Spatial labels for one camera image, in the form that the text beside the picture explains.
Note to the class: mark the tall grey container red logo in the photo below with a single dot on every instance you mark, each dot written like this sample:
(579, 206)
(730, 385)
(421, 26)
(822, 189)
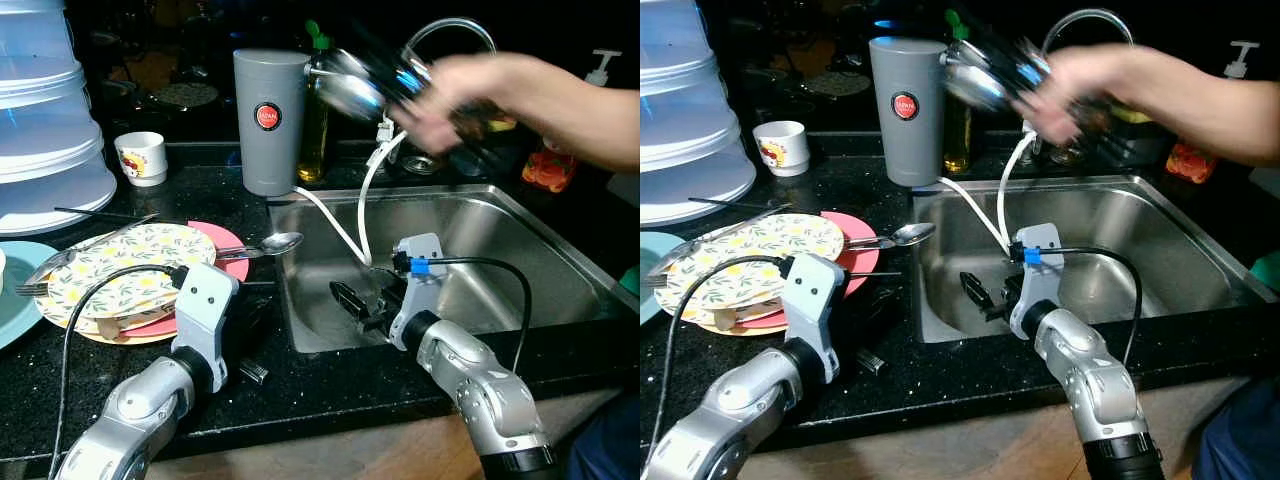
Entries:
(905, 145)
(270, 150)

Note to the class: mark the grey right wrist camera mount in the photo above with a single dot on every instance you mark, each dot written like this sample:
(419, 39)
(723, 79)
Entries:
(1038, 280)
(418, 290)

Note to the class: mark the oil bottle green cap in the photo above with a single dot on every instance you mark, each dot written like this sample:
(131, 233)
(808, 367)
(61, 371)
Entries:
(318, 140)
(958, 135)

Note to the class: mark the pink plate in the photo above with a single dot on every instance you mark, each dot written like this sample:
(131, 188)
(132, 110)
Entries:
(858, 240)
(228, 245)

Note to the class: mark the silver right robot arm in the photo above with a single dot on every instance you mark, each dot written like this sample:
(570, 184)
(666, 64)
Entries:
(1095, 385)
(480, 390)

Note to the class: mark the yellow plate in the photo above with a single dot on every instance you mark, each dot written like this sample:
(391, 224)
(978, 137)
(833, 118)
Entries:
(100, 333)
(735, 326)

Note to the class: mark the small white printed cup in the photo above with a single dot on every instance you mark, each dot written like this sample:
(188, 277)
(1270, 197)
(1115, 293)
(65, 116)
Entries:
(140, 160)
(780, 148)

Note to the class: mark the curved chrome faucet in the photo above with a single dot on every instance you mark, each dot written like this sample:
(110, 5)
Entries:
(1090, 14)
(450, 22)

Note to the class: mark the steel spoon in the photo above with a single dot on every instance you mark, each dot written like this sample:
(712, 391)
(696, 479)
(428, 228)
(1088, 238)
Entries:
(280, 243)
(915, 233)

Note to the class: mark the teal plate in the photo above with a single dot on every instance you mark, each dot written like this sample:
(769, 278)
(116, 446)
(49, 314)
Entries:
(20, 290)
(655, 275)

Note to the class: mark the person's bare hand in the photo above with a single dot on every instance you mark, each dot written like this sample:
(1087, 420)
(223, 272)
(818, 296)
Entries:
(1080, 92)
(445, 100)

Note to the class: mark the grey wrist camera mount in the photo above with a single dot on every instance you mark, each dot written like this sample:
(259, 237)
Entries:
(1038, 280)
(205, 310)
(418, 290)
(815, 300)

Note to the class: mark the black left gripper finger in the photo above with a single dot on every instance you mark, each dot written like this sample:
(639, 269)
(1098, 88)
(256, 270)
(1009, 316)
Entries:
(870, 362)
(253, 373)

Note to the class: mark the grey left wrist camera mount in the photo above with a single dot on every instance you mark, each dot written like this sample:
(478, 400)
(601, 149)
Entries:
(205, 310)
(815, 300)

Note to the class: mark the thin black stick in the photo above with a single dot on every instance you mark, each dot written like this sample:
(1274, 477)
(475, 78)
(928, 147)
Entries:
(720, 204)
(110, 214)

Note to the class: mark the person's bare forearm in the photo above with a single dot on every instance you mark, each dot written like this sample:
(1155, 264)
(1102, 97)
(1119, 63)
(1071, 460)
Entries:
(570, 110)
(1200, 105)

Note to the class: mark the teal sponge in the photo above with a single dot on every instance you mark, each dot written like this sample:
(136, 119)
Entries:
(631, 280)
(1266, 270)

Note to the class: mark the round metal mesh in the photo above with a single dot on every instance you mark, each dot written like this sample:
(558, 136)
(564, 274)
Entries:
(185, 95)
(835, 84)

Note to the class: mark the white soap pump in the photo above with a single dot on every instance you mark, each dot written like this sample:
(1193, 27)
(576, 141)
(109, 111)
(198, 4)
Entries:
(604, 65)
(1240, 58)

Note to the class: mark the stainless steel sink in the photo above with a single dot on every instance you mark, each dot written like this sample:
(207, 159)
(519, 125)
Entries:
(500, 250)
(1130, 235)

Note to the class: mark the dark container yellow contents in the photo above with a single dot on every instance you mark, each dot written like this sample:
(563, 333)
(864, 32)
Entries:
(1145, 135)
(490, 140)

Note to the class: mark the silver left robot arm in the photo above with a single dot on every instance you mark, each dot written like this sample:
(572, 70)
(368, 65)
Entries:
(730, 415)
(140, 410)

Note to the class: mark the orange labelled bottle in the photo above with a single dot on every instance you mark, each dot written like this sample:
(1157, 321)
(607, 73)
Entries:
(550, 168)
(1190, 162)

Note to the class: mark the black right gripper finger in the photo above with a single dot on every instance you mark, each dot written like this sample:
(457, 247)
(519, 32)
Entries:
(977, 288)
(997, 313)
(374, 322)
(348, 300)

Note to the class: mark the stacked white plastic containers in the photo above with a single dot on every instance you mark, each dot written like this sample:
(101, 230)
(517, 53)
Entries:
(50, 140)
(690, 130)

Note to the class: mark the floral lemon print plate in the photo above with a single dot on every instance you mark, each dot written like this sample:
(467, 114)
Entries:
(130, 265)
(750, 255)

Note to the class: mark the person's leg blue trousers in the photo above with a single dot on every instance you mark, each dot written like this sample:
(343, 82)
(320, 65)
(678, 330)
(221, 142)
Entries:
(1245, 430)
(610, 440)

